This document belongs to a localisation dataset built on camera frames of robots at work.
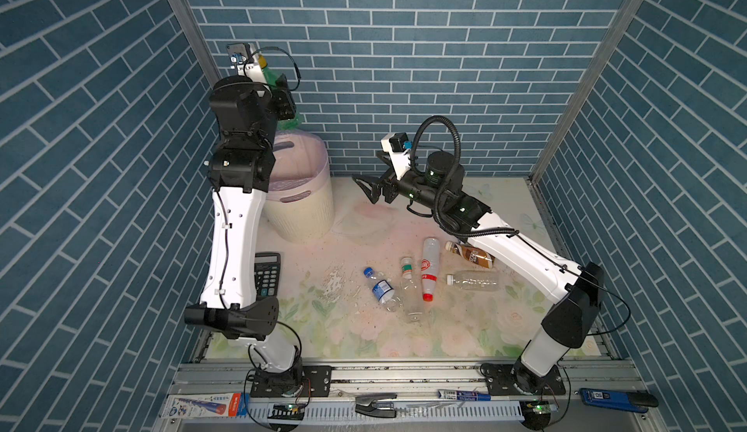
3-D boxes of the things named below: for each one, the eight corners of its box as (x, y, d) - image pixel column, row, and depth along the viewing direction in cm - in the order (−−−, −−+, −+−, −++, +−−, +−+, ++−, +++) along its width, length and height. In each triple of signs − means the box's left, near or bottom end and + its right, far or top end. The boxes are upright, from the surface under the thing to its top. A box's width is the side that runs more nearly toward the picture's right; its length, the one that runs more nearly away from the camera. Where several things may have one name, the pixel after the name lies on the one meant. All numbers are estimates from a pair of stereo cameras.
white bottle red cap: (420, 300, 89) (421, 294, 86) (422, 243, 103) (423, 236, 99) (437, 302, 89) (439, 296, 86) (437, 245, 102) (439, 238, 99)
